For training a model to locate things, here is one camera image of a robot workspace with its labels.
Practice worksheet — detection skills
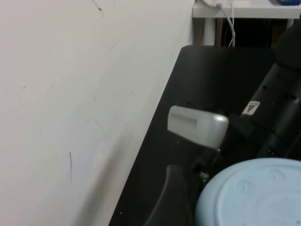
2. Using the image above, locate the white desk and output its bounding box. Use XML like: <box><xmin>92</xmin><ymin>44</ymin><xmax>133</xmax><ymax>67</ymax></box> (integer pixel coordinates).
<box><xmin>191</xmin><ymin>0</ymin><xmax>301</xmax><ymax>47</ymax></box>

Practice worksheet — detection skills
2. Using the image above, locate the blue box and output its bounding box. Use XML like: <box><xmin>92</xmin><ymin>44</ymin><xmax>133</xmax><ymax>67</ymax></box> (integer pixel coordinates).
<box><xmin>269</xmin><ymin>0</ymin><xmax>301</xmax><ymax>6</ymax></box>

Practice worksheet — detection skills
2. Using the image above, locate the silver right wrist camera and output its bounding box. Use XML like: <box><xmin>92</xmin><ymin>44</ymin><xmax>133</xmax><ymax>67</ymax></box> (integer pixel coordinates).
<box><xmin>166</xmin><ymin>105</ymin><xmax>230</xmax><ymax>149</ymax></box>

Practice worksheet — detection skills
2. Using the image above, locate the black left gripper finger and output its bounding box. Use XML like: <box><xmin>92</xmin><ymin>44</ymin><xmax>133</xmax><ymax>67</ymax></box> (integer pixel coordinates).
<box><xmin>143</xmin><ymin>164</ymin><xmax>197</xmax><ymax>226</ymax></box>

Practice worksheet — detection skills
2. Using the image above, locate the white hanging cable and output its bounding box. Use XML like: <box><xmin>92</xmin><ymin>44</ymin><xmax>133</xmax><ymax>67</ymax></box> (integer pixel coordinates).
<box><xmin>216</xmin><ymin>1</ymin><xmax>237</xmax><ymax>47</ymax></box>

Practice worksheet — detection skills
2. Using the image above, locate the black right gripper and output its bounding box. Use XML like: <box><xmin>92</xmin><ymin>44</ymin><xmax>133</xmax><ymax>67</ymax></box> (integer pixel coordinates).
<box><xmin>192</xmin><ymin>143</ymin><xmax>269</xmax><ymax>183</ymax></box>

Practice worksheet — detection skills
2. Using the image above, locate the black right camera bracket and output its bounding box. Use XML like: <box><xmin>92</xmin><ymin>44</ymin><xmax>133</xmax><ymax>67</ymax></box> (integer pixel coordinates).
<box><xmin>225</xmin><ymin>114</ymin><xmax>256</xmax><ymax>151</ymax></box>

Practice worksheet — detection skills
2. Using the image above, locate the light blue plastic cup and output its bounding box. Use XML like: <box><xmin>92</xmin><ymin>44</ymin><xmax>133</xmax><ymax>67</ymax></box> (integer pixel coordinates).
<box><xmin>195</xmin><ymin>158</ymin><xmax>301</xmax><ymax>226</ymax></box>

